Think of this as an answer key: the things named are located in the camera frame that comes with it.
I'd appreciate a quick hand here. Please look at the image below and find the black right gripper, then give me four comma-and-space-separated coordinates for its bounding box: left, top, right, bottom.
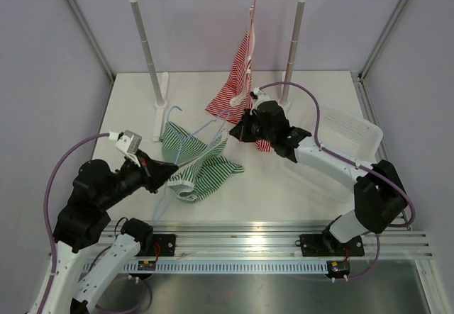
231, 108, 275, 143

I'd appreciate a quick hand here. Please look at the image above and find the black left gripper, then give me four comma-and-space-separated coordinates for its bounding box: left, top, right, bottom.
99, 148, 179, 210

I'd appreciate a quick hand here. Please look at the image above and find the blue wire hanger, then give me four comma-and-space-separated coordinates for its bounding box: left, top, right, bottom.
152, 106, 237, 221

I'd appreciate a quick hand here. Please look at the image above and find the green striped tank top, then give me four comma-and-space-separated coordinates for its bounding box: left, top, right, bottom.
161, 122, 245, 204

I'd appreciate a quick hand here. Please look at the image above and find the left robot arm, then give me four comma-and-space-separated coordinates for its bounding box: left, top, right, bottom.
30, 152, 178, 313

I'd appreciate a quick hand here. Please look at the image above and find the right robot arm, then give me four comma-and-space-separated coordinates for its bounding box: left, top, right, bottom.
229, 101, 410, 256

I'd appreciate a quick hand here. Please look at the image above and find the red striped tank top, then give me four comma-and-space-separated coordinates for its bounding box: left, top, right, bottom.
204, 4, 276, 154

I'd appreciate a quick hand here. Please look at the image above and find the clear plastic basket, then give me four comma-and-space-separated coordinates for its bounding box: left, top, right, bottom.
281, 104, 383, 203

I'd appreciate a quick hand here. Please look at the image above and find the white clothes rack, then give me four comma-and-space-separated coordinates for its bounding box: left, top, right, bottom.
128, 0, 306, 142

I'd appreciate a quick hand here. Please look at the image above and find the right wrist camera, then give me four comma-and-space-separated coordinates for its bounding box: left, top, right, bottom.
250, 88, 272, 109

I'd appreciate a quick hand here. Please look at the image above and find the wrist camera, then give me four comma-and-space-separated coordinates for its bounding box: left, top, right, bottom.
109, 130, 143, 167
250, 88, 272, 109

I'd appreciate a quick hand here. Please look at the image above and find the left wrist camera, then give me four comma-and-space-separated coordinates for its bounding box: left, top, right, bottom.
109, 130, 143, 167

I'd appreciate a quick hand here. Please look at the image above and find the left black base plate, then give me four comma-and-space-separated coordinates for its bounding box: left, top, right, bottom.
137, 234, 176, 257

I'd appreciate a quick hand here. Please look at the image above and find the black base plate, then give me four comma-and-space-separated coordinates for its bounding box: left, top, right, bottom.
137, 234, 176, 257
295, 234, 365, 257

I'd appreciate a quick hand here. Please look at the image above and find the aluminium mounting rail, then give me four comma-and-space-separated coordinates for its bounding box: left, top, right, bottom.
153, 221, 433, 260

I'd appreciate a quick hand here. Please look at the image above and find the white slotted cable duct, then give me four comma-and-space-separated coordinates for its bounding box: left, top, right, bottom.
116, 259, 329, 275

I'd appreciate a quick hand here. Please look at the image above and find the red wire hanger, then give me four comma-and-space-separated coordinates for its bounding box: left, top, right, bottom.
249, 0, 257, 25

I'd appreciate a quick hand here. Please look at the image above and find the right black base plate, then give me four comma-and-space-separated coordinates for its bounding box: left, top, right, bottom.
295, 234, 365, 257

